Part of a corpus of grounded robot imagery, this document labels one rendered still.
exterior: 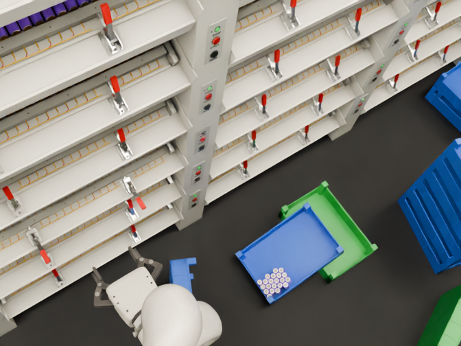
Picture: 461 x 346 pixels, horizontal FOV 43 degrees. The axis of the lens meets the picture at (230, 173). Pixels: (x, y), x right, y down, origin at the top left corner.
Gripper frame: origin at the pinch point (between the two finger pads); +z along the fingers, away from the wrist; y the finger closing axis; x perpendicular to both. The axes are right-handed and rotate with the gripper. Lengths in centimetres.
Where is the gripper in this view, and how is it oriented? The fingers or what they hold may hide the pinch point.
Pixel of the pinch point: (114, 261)
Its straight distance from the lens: 137.0
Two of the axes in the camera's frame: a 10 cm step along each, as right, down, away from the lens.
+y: 8.2, -4.7, 3.2
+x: -0.1, -5.8, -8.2
